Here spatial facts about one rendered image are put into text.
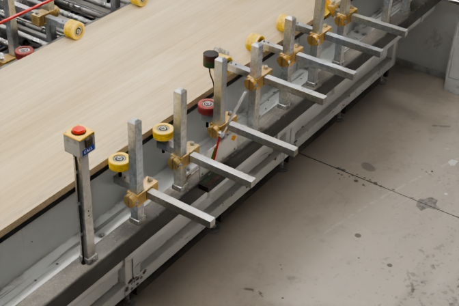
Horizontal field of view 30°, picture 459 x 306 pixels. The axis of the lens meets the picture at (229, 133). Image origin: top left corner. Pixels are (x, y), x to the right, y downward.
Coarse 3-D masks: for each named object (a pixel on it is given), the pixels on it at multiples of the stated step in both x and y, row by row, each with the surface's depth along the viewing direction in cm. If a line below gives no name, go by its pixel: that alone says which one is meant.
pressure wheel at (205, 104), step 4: (200, 100) 342; (204, 100) 342; (208, 100) 342; (212, 100) 342; (200, 104) 340; (204, 104) 340; (208, 104) 340; (212, 104) 340; (200, 108) 338; (204, 108) 337; (208, 108) 337; (212, 108) 338; (200, 112) 339; (204, 112) 338; (208, 112) 338; (212, 112) 338; (208, 124) 345
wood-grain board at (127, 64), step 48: (192, 0) 423; (240, 0) 425; (288, 0) 427; (336, 0) 428; (48, 48) 375; (96, 48) 377; (144, 48) 378; (192, 48) 380; (240, 48) 381; (0, 96) 340; (48, 96) 342; (96, 96) 343; (144, 96) 344; (192, 96) 345; (0, 144) 313; (48, 144) 314; (96, 144) 315; (0, 192) 289; (48, 192) 290
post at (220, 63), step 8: (216, 64) 320; (224, 64) 320; (216, 72) 322; (224, 72) 322; (216, 80) 324; (224, 80) 324; (216, 88) 326; (224, 88) 326; (216, 96) 328; (224, 96) 328; (216, 104) 330; (224, 104) 330; (216, 112) 331; (224, 112) 333; (216, 120) 333; (224, 120) 335; (224, 136) 339; (216, 144) 339
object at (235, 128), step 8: (208, 120) 342; (232, 128) 336; (240, 128) 334; (248, 128) 334; (248, 136) 333; (256, 136) 331; (264, 136) 330; (264, 144) 330; (272, 144) 328; (280, 144) 326; (288, 144) 326; (288, 152) 325; (296, 152) 325
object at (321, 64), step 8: (264, 40) 375; (264, 48) 374; (272, 48) 372; (280, 48) 370; (296, 56) 366; (304, 56) 365; (312, 64) 363; (320, 64) 361; (328, 64) 359; (336, 72) 358; (344, 72) 355; (352, 72) 354; (352, 80) 355
